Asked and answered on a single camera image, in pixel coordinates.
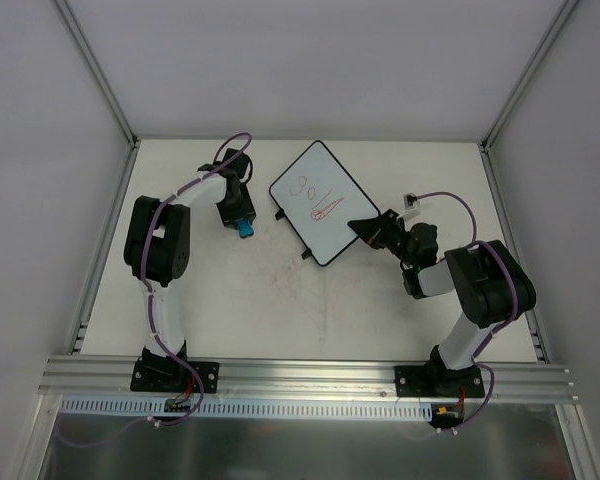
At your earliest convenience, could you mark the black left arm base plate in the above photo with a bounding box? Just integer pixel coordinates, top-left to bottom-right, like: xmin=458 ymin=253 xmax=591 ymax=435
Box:
xmin=130 ymin=359 xmax=220 ymax=394

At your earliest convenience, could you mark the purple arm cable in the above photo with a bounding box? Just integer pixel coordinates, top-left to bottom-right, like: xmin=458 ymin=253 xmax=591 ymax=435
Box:
xmin=59 ymin=132 xmax=254 ymax=449
xmin=404 ymin=192 xmax=521 ymax=441

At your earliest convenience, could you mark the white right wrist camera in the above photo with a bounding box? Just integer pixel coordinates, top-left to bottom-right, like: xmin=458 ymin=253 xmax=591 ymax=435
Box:
xmin=399 ymin=193 xmax=420 ymax=221

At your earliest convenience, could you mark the aluminium table edge profile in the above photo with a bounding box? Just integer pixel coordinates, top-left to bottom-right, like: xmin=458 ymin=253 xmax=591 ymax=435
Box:
xmin=478 ymin=143 xmax=551 ymax=363
xmin=62 ymin=140 xmax=140 ymax=355

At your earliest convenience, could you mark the left aluminium table edge profile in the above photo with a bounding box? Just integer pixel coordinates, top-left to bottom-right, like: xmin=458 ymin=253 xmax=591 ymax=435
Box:
xmin=62 ymin=140 xmax=140 ymax=355

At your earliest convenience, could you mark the white board with black frame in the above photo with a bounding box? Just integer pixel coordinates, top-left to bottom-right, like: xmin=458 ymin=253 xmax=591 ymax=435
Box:
xmin=269 ymin=140 xmax=380 ymax=267

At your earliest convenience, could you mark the aluminium frame post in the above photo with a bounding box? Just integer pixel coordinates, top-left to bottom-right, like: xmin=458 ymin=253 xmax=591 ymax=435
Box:
xmin=51 ymin=0 xmax=137 ymax=146
xmin=481 ymin=0 xmax=580 ymax=151

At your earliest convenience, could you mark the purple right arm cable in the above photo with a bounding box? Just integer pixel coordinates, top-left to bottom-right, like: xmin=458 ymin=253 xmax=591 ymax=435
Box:
xmin=404 ymin=192 xmax=521 ymax=441

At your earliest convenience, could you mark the right aluminium frame post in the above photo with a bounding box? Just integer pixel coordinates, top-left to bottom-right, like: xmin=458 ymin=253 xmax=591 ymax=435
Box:
xmin=481 ymin=0 xmax=580 ymax=151

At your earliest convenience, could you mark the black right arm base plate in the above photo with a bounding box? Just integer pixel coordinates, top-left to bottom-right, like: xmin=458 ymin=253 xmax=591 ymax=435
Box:
xmin=394 ymin=364 xmax=485 ymax=399

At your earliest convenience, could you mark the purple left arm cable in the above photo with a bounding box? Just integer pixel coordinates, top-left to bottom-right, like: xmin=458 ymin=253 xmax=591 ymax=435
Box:
xmin=59 ymin=132 xmax=254 ymax=449

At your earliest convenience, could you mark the white slotted cable duct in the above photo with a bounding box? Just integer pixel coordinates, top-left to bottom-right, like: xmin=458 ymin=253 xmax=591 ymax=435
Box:
xmin=59 ymin=395 xmax=433 ymax=422

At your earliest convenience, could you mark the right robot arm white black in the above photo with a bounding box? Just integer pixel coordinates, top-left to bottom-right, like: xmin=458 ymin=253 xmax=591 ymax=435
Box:
xmin=348 ymin=210 xmax=536 ymax=399

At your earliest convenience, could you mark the right aluminium table edge profile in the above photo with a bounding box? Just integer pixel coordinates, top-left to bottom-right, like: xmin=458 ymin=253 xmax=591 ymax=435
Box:
xmin=478 ymin=143 xmax=551 ymax=363

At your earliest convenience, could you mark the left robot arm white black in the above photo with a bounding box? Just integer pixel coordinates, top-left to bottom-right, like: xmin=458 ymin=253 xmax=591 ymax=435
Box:
xmin=123 ymin=148 xmax=256 ymax=392

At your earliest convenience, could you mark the aluminium mounting rail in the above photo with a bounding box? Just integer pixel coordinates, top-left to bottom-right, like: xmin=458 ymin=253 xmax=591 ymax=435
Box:
xmin=38 ymin=355 xmax=580 ymax=405

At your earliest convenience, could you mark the left aluminium frame post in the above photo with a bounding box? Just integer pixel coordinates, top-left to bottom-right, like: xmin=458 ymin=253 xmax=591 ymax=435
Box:
xmin=51 ymin=0 xmax=137 ymax=146

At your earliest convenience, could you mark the blue whiteboard eraser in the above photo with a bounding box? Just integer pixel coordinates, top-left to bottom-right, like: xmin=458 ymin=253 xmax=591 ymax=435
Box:
xmin=236 ymin=218 xmax=254 ymax=239

